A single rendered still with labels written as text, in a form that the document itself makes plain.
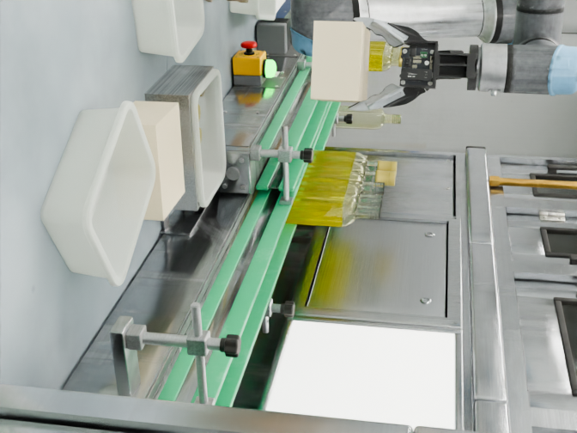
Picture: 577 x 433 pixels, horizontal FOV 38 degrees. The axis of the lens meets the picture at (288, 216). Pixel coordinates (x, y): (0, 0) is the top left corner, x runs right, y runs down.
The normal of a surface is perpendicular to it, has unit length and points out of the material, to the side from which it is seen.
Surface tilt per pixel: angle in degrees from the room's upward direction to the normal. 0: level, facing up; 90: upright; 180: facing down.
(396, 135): 90
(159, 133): 0
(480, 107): 90
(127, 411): 90
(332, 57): 90
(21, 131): 0
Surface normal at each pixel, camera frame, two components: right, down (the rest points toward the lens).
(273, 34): -0.18, 0.45
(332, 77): -0.17, 0.11
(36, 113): 0.98, 0.06
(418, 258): -0.03, -0.89
